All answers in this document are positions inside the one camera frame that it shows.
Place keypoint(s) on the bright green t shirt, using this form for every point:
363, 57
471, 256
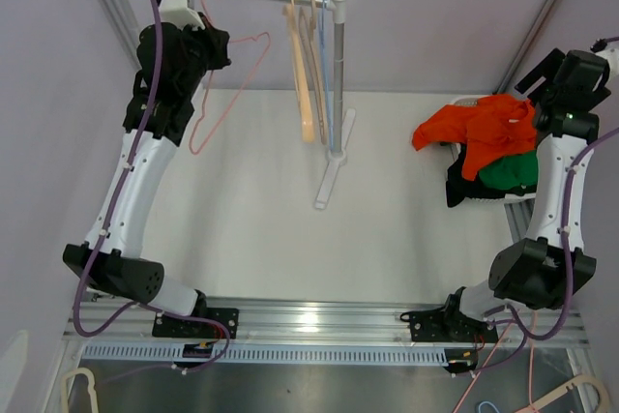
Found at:
510, 172

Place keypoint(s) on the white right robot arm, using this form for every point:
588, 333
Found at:
536, 278

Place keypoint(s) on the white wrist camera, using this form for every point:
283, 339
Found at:
180, 14
607, 48

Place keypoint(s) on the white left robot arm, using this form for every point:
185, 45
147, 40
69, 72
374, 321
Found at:
173, 62

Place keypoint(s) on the orange tank top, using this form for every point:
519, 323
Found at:
495, 127

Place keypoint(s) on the white slotted cable duct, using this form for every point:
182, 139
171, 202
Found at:
400, 355

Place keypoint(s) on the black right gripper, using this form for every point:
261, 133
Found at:
543, 71

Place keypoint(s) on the white perforated plastic basket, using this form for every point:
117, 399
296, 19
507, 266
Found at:
509, 198

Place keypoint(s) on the pink wire hanger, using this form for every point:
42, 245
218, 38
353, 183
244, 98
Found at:
216, 104

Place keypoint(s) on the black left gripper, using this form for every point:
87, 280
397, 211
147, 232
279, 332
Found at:
218, 42

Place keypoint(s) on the blue hanger on floor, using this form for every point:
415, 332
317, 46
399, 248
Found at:
487, 406

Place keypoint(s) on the beige wooden hanger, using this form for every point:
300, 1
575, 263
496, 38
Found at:
299, 73
307, 24

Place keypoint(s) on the black t shirt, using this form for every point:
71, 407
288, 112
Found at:
457, 189

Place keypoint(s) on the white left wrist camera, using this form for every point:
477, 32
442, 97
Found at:
180, 14

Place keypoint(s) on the pink hanger on floor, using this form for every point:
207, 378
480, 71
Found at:
532, 374

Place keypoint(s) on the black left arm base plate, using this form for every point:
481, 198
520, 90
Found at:
172, 328

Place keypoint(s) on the light blue wire hanger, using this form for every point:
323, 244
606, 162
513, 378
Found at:
325, 73

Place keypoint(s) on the beige hanger on floor right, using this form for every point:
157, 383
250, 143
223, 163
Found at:
573, 385

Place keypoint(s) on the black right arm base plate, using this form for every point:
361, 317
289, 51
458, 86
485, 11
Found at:
441, 325

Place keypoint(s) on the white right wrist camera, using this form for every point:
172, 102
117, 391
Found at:
607, 48

